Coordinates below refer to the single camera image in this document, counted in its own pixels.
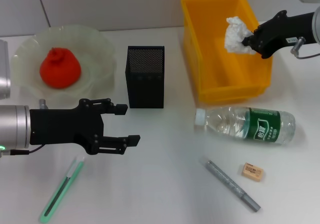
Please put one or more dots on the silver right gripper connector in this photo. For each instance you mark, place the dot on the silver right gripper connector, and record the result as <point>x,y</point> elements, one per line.
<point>297,44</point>

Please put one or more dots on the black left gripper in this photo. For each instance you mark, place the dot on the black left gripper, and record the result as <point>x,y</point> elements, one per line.
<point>65,129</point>

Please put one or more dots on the white paper ball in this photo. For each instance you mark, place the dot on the white paper ball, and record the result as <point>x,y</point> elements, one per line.
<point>235,37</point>

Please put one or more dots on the green utility knife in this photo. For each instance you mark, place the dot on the green utility knife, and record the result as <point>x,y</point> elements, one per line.
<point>62,186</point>

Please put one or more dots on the grey marker pen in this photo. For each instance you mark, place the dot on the grey marker pen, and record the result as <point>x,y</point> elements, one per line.
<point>230,184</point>

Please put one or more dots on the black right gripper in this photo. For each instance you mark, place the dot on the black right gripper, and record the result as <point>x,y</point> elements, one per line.
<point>282,32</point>

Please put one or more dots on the yellow plastic bin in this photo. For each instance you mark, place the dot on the yellow plastic bin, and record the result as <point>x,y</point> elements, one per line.
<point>217,67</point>

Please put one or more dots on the black mesh pen holder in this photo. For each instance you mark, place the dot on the black mesh pen holder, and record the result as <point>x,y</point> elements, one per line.
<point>147,96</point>

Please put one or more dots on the clear bottle with green label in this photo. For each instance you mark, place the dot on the clear bottle with green label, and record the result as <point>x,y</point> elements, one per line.
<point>262,126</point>

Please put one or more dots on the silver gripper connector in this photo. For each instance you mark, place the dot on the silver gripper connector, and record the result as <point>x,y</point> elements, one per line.
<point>42,103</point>
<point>297,44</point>

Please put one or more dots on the beige eraser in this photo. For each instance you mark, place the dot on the beige eraser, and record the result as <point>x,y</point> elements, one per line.
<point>253,171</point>

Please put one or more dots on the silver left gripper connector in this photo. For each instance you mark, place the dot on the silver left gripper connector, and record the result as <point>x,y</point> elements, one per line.
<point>42,103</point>

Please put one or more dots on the pale green glass fruit plate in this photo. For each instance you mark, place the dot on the pale green glass fruit plate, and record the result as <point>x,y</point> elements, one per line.
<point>95,59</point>

